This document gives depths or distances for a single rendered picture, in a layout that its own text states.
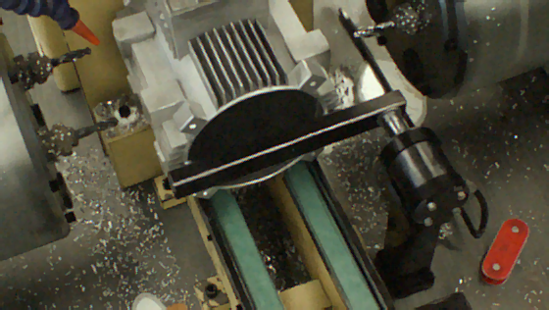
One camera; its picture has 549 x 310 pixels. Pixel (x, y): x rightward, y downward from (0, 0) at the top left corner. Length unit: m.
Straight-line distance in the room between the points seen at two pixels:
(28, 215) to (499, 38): 0.49
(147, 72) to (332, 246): 0.27
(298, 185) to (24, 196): 0.32
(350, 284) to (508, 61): 0.28
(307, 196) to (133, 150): 0.23
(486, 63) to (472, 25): 0.06
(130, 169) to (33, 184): 0.31
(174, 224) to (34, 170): 0.34
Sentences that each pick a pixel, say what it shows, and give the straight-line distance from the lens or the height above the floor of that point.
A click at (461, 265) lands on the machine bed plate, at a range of 1.11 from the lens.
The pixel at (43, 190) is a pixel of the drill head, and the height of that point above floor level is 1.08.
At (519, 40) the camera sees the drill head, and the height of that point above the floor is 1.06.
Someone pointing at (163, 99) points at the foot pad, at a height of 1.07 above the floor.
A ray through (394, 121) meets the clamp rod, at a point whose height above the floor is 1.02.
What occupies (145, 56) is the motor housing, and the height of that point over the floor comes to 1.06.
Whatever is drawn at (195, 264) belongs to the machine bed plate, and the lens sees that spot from 1.10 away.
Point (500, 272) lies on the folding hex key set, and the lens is 1.09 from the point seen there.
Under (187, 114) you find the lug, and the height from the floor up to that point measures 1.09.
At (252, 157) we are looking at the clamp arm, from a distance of 0.90.
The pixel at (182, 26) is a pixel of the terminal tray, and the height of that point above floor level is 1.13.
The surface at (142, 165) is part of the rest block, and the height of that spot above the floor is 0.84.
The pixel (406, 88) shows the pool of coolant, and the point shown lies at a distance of 1.24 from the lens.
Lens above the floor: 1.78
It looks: 58 degrees down
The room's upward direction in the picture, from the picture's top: 11 degrees counter-clockwise
